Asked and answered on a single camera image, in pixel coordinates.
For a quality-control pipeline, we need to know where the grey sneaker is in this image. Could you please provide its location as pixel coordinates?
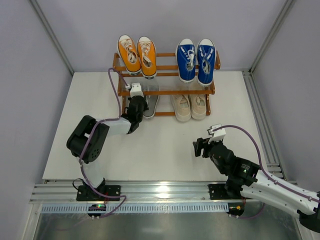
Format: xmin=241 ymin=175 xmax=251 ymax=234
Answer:
xmin=143 ymin=95 xmax=160 ymax=119

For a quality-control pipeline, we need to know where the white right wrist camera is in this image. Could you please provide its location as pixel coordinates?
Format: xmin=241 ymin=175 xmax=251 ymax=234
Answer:
xmin=207 ymin=124 xmax=226 ymax=144

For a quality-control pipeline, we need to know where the aluminium front rail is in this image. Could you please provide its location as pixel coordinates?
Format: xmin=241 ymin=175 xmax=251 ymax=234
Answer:
xmin=29 ymin=180 xmax=298 ymax=204

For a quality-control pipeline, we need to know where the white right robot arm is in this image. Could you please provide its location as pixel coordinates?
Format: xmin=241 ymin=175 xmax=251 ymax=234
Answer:
xmin=192 ymin=138 xmax=320 ymax=233

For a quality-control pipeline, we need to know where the aluminium corner frame post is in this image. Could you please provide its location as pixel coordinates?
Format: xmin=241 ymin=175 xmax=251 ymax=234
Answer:
xmin=242 ymin=0 xmax=296 ymax=184

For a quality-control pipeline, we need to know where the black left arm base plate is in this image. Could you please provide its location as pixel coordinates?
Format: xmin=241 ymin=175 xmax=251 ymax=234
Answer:
xmin=76 ymin=184 xmax=121 ymax=202

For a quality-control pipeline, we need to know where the left aluminium corner post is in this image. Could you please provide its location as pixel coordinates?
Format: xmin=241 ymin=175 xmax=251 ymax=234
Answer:
xmin=28 ymin=0 xmax=75 ymax=76

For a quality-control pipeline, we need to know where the blue sneaker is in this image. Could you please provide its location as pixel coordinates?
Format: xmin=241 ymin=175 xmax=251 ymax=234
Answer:
xmin=196 ymin=38 xmax=217 ymax=87
xmin=175 ymin=38 xmax=196 ymax=83

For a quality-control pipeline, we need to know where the left controller board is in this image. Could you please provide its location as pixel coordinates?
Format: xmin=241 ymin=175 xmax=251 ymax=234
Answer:
xmin=87 ymin=203 xmax=107 ymax=220

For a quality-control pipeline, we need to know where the right controller board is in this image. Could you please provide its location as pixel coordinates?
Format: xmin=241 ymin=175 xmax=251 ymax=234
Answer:
xmin=226 ymin=204 xmax=245 ymax=219

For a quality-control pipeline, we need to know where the wooden shoe shelf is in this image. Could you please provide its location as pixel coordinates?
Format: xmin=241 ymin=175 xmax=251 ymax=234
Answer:
xmin=112 ymin=53 xmax=215 ymax=116

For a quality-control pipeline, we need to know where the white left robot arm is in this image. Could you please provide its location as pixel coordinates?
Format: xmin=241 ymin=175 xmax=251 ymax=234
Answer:
xmin=66 ymin=96 xmax=148 ymax=202

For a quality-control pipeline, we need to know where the controller board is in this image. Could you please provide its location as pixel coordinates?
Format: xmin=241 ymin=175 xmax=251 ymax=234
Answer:
xmin=226 ymin=204 xmax=245 ymax=219
xmin=87 ymin=203 xmax=107 ymax=220

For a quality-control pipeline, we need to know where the orange sneaker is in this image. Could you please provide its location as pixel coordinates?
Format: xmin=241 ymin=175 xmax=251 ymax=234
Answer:
xmin=117 ymin=34 xmax=142 ymax=76
xmin=137 ymin=36 xmax=157 ymax=79

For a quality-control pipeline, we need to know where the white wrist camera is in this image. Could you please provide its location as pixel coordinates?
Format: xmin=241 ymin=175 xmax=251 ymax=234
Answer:
xmin=207 ymin=124 xmax=226 ymax=144
xmin=125 ymin=82 xmax=144 ymax=98

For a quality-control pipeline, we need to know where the slotted cable duct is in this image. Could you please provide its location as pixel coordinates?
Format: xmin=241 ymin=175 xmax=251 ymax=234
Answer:
xmin=40 ymin=202 xmax=229 ymax=214

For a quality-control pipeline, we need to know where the cream platform sneaker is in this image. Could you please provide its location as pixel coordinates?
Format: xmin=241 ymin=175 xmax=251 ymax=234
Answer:
xmin=188 ymin=94 xmax=207 ymax=120
xmin=170 ymin=94 xmax=191 ymax=122

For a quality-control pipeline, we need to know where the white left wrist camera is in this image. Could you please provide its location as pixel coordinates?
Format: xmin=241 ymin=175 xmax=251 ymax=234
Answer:
xmin=125 ymin=82 xmax=144 ymax=98

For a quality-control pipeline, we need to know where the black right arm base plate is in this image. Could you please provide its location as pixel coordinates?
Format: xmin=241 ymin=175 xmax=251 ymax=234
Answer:
xmin=208 ymin=183 xmax=242 ymax=200

